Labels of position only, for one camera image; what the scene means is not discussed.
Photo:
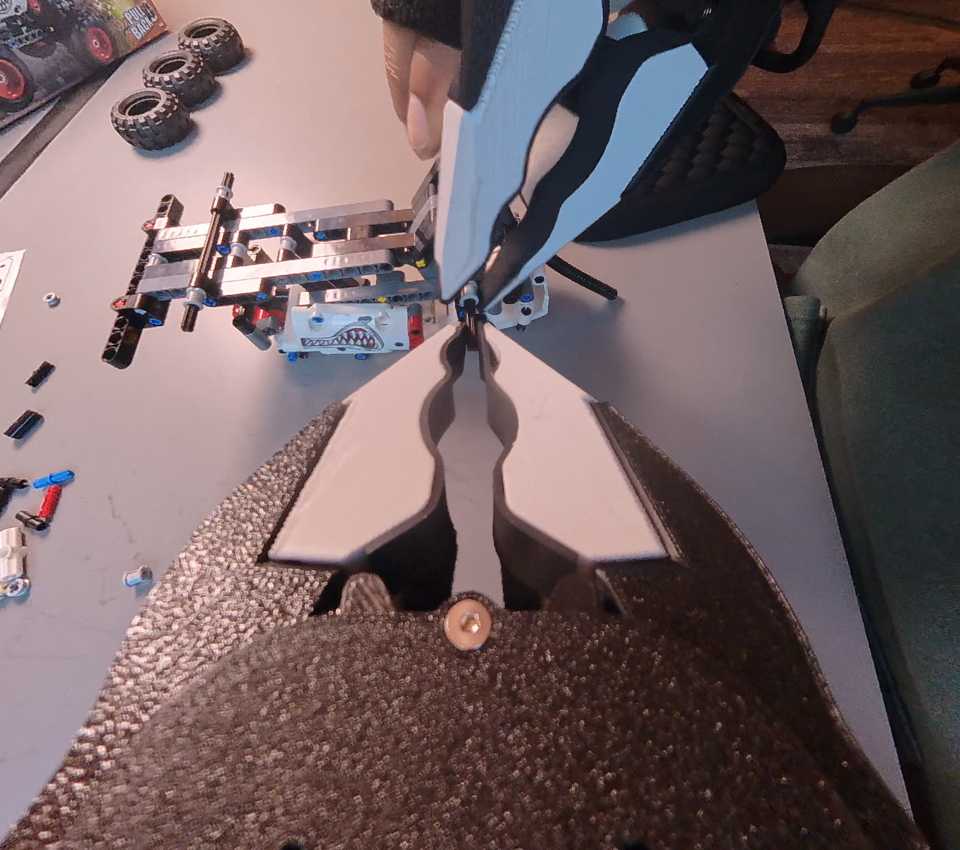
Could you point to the pile of small toy parts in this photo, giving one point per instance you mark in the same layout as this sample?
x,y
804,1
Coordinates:
x,y
49,501

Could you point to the toy truck box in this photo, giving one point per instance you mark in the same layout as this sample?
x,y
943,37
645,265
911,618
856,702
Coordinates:
x,y
67,3

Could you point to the person's right hand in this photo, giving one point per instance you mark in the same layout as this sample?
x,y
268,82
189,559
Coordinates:
x,y
420,93

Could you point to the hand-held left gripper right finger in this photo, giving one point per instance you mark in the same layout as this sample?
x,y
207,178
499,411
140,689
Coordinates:
x,y
577,483

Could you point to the grey desk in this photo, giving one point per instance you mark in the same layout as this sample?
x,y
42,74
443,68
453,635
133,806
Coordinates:
x,y
225,453

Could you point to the black toy tyre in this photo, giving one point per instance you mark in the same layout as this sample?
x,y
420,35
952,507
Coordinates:
x,y
210,44
180,78
150,119

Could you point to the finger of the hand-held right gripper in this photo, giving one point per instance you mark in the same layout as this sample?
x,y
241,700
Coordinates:
x,y
630,145
517,63

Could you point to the white sticker sheet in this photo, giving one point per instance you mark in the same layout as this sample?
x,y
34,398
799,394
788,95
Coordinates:
x,y
9,288

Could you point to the black toy pin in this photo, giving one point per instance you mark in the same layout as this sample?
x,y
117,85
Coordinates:
x,y
41,374
22,423

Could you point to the toy truck chassis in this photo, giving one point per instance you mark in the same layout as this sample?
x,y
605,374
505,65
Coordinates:
x,y
337,265

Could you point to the black office chair base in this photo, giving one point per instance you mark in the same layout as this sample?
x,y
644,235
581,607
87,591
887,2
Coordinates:
x,y
900,93

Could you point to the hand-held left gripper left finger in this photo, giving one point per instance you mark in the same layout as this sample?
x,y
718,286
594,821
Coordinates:
x,y
360,483

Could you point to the person's torso green sweatshirt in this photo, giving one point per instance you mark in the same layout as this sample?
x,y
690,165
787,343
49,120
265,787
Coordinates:
x,y
885,490

